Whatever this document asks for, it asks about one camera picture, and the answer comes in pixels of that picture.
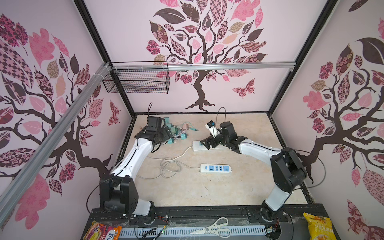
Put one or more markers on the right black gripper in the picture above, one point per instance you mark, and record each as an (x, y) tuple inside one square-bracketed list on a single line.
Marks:
[(211, 139)]

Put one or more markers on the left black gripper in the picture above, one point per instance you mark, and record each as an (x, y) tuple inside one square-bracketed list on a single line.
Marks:
[(166, 133)]

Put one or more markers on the long multicolour power strip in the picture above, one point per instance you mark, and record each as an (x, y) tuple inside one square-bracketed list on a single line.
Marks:
[(199, 147)]

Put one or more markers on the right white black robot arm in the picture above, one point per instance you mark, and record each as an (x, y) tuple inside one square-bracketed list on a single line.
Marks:
[(287, 169)]

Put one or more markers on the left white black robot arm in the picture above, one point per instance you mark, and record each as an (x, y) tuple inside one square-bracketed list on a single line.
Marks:
[(118, 192)]

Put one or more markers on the small blue-socket power strip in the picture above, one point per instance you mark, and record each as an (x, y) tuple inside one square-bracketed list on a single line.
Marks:
[(215, 169)]

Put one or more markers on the red yellow snack packet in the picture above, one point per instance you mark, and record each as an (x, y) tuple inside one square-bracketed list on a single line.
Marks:
[(98, 231)]

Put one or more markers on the yellow snack bag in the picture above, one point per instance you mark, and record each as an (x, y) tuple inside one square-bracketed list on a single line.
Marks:
[(320, 228)]

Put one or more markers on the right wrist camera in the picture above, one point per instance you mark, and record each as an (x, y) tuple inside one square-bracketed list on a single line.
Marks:
[(211, 126)]

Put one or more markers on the black wire basket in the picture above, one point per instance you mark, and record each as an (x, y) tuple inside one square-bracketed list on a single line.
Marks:
[(141, 77)]

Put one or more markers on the white handled scissors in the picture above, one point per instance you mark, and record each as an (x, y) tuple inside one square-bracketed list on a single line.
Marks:
[(218, 228)]

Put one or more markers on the white slotted cable duct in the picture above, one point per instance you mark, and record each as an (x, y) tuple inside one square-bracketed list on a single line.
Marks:
[(183, 232)]

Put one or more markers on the black mounting rail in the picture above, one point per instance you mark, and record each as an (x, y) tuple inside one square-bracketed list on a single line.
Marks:
[(165, 215)]

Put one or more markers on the aluminium frame bar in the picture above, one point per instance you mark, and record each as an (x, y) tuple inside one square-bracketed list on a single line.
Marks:
[(18, 186)]

